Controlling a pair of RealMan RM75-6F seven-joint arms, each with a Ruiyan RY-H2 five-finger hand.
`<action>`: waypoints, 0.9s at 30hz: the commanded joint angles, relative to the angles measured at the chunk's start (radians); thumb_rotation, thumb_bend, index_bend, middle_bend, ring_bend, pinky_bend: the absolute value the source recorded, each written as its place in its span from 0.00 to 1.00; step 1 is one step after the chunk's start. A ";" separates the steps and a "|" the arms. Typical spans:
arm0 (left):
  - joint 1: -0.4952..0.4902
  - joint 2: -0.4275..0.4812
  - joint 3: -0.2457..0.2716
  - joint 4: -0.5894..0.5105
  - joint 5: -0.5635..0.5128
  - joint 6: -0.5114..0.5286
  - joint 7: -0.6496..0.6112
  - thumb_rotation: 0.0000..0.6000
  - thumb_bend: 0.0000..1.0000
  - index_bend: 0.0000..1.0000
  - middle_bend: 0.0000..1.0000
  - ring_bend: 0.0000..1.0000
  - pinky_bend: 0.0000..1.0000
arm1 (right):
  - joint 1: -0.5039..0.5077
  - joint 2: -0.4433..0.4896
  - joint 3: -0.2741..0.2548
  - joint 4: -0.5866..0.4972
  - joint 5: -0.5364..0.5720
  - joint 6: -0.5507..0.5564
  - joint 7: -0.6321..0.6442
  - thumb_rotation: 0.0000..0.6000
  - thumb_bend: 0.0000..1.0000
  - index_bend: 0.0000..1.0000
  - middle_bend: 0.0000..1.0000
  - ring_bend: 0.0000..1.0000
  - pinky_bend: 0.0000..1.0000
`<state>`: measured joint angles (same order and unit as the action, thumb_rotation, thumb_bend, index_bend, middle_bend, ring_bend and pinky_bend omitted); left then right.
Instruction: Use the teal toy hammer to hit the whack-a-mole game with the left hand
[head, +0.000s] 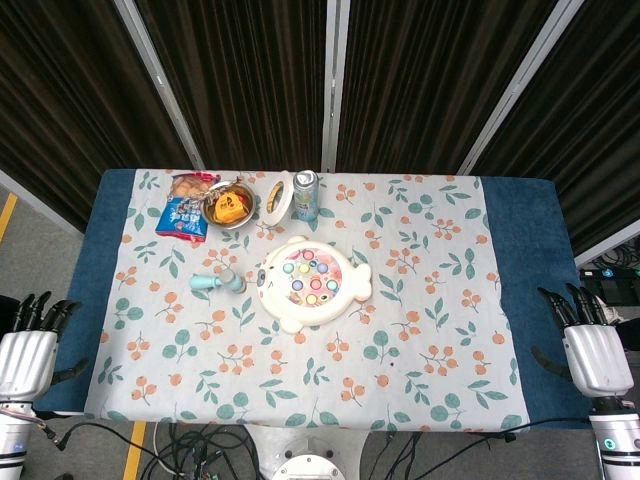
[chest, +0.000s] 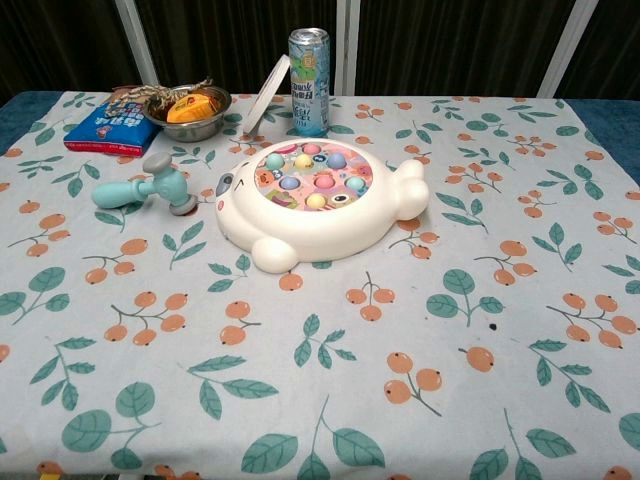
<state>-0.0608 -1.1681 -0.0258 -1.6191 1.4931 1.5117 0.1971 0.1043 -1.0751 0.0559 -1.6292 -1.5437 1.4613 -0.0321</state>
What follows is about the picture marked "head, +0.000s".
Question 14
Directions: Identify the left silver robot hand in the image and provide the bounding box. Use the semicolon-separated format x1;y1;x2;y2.
0;292;91;404

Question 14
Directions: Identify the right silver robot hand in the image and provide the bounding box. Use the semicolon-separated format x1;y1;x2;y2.
530;282;635;400

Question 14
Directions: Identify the teal toy mallet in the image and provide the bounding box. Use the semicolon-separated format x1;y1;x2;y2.
189;269;247;296

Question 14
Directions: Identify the white whack-a-mole toy board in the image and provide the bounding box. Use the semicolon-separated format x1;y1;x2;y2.
255;234;374;334

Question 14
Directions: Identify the black electronic box with cables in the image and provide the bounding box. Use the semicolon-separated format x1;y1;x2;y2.
577;267;640;306

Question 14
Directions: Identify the blue table cover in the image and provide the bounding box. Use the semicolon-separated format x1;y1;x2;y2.
37;168;619;431

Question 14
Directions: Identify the floral tablecloth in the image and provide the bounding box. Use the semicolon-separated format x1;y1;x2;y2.
83;168;531;434

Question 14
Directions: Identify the blue snack bag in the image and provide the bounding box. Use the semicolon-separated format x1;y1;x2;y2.
154;171;222;245

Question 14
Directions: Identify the dark brown curtain panel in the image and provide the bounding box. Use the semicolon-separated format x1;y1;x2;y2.
472;0;640;256
134;0;331;171
335;0;559;175
0;0;197;234

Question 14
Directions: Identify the orange packet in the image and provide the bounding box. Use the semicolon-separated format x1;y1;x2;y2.
213;192;251;224

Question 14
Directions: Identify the metal bowl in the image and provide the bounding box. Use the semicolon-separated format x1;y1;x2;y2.
200;180;257;231

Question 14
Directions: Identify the white tape roll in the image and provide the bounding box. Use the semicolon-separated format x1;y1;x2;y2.
262;170;295;227

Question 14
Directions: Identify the light blue drink can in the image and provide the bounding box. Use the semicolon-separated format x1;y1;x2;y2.
291;169;320;222

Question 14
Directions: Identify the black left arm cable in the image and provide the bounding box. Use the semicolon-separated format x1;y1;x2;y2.
29;419;166;451

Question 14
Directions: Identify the aluminium screen post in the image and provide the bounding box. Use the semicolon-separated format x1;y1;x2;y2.
319;0;351;174
113;0;206;170
457;0;586;176
0;169;84;236
574;238;640;267

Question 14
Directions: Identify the black floor cable tangle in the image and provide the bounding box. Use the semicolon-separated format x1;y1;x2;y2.
367;417;601;480
139;422;261;480

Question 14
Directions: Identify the silver metal chain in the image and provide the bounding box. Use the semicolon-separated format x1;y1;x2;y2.
187;179;246;207

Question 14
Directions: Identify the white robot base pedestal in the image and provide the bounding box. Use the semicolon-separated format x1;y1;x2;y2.
247;422;371;480

